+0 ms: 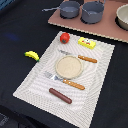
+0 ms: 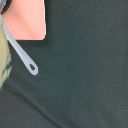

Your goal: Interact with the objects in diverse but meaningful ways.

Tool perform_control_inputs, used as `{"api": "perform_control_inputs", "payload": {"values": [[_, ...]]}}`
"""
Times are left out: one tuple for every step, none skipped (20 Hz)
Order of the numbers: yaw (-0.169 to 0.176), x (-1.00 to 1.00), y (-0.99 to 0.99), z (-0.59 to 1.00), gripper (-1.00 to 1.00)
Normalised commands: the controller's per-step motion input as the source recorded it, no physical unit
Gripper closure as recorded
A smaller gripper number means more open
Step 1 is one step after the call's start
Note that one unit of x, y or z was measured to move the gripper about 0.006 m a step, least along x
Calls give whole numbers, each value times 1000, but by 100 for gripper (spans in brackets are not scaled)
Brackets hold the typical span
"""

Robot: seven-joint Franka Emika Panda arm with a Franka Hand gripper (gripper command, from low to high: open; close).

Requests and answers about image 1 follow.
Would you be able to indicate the red toy tomato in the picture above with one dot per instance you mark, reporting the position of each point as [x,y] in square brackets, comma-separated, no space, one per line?
[64,38]

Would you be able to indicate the brown toy sausage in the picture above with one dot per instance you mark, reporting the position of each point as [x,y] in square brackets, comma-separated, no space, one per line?
[60,95]

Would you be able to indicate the yellow toy cheese block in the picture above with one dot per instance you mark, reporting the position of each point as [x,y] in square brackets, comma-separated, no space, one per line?
[86,43]

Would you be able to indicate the yellow toy banana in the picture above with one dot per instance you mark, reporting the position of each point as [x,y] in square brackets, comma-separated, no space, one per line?
[32,54]

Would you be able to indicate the round wooden plate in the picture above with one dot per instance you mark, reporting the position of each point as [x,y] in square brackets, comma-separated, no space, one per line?
[69,67]

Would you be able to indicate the woven beige placemat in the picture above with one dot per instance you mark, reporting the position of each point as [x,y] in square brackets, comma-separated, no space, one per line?
[35,87]

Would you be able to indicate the grey saucepan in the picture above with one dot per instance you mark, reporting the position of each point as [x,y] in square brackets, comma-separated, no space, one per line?
[92,11]

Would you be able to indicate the beige bowl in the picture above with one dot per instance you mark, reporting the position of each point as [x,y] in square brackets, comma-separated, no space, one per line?
[122,14]

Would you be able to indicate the knife with wooden handle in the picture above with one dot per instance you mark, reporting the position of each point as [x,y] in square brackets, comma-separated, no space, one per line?
[79,56]

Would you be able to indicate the fork with wooden handle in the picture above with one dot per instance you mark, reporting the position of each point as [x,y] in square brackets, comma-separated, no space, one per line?
[68,82]

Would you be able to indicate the grey pot with handle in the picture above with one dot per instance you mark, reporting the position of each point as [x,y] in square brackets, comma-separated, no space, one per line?
[69,9]

